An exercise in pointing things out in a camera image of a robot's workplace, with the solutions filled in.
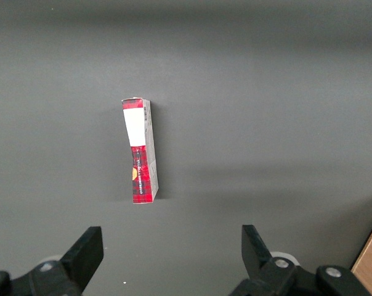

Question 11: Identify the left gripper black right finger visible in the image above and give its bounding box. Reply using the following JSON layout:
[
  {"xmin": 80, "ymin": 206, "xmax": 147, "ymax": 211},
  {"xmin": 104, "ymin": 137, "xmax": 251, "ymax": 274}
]
[{"xmin": 228, "ymin": 224, "xmax": 371, "ymax": 296}]

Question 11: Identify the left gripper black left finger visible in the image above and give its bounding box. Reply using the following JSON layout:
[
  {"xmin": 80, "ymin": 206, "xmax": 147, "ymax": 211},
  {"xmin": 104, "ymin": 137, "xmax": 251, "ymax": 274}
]
[{"xmin": 0, "ymin": 226, "xmax": 105, "ymax": 296}]

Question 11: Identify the wooden drawer cabinet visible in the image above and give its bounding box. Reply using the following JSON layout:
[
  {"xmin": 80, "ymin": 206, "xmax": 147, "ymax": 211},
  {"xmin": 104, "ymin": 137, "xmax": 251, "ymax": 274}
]
[{"xmin": 350, "ymin": 212, "xmax": 372, "ymax": 296}]

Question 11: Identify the red plaid cookie box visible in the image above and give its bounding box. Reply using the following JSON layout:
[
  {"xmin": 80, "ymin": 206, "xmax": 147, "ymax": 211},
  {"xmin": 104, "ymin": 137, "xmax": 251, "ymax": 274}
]
[{"xmin": 121, "ymin": 97, "xmax": 160, "ymax": 205}]

